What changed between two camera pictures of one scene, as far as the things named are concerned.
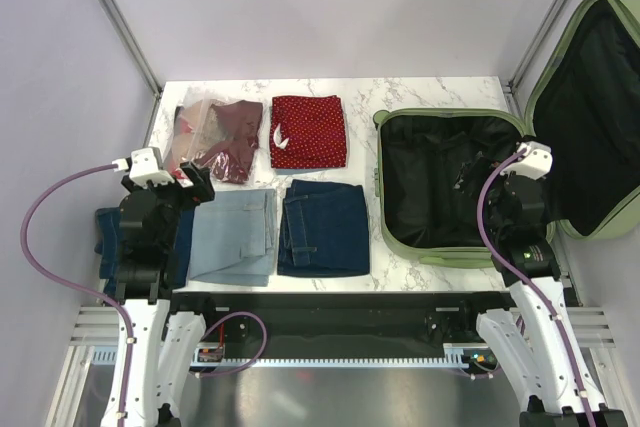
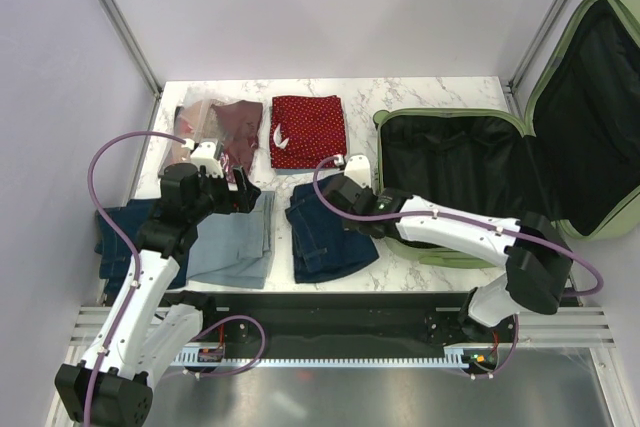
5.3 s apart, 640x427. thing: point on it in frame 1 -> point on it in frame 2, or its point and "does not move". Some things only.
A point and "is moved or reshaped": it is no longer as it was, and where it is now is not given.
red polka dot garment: (307, 132) does not move
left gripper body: (189, 196) -> (221, 199)
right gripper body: (482, 168) -> (353, 224)
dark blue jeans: (108, 252) does not move
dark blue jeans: (323, 230) is moved or reshaped
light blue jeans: (233, 238) does not move
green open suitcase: (429, 164) does not move
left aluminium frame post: (125, 28) does not move
